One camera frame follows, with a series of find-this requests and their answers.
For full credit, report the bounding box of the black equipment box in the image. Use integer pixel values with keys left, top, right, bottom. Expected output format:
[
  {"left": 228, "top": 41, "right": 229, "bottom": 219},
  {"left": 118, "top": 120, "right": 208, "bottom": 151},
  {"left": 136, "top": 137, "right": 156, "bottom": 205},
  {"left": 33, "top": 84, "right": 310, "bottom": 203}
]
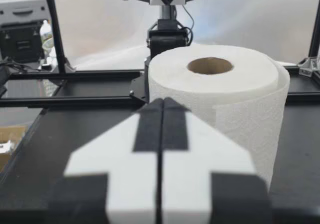
[{"left": 0, "top": 21, "right": 45, "bottom": 60}]

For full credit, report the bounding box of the black frame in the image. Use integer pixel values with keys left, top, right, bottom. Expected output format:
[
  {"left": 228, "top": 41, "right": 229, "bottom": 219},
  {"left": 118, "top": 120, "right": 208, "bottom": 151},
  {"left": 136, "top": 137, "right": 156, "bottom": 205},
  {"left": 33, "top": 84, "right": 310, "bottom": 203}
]
[{"left": 0, "top": 0, "right": 320, "bottom": 109}]

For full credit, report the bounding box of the cardboard box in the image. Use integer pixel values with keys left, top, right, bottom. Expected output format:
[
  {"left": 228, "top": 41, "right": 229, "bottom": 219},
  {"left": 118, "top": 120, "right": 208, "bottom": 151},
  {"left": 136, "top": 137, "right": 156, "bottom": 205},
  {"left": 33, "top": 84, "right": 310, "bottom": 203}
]
[{"left": 0, "top": 124, "right": 28, "bottom": 173}]

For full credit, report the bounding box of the grey plastic case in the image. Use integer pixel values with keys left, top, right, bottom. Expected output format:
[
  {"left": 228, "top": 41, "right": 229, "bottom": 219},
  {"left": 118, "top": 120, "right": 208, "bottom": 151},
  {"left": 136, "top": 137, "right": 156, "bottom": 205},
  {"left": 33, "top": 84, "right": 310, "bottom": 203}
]
[{"left": 0, "top": 0, "right": 46, "bottom": 25}]

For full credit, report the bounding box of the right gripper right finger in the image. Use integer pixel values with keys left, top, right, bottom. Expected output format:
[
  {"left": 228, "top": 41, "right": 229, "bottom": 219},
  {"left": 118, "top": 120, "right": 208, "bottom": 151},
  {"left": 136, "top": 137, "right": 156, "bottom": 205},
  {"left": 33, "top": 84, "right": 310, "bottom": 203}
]
[{"left": 161, "top": 96, "right": 274, "bottom": 224}]

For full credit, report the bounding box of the white plastic bottle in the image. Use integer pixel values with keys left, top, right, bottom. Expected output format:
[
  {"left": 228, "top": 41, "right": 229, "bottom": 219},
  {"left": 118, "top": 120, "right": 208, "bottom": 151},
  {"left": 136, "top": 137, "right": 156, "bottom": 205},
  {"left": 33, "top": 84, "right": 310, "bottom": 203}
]
[{"left": 39, "top": 19, "right": 55, "bottom": 58}]

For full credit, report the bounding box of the white paper towel roll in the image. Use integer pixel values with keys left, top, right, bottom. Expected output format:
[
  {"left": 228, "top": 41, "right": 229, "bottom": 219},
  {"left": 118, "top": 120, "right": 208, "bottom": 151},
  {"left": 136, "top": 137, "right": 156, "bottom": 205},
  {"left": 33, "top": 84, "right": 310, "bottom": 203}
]
[{"left": 147, "top": 43, "right": 291, "bottom": 193}]

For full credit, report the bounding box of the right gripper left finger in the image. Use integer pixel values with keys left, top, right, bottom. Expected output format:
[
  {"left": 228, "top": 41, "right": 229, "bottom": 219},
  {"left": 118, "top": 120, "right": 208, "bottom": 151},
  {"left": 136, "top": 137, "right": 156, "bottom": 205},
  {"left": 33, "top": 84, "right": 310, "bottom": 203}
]
[{"left": 48, "top": 97, "right": 164, "bottom": 224}]

